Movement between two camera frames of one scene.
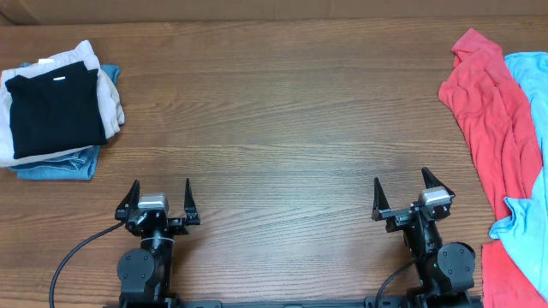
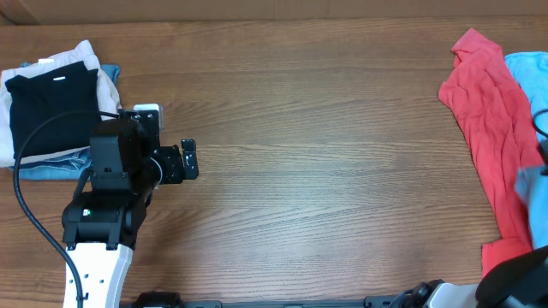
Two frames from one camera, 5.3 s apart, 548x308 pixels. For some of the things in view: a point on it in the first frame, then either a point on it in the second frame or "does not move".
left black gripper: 191,215 -> 175,172
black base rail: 375,302 does not move
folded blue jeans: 80,166 does not move
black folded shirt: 56,112 does not move
